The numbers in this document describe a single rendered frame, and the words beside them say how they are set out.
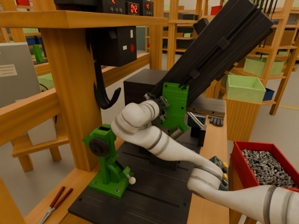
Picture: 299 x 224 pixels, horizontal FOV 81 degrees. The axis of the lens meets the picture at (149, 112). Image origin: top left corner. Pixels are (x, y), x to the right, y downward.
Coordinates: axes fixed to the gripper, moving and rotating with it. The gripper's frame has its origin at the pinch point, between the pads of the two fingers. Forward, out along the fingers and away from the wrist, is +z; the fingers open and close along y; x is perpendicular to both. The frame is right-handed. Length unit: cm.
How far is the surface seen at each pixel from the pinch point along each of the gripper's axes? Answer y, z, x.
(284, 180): -61, 15, -22
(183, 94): -2.4, 4.0, -10.3
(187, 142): -25.8, 23.4, 7.8
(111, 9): 36.4, -15.0, -11.0
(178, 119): -10.3, 4.0, -1.5
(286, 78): -77, 277, -109
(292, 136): -146, 231, -60
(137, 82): 17.0, 10.1, 6.4
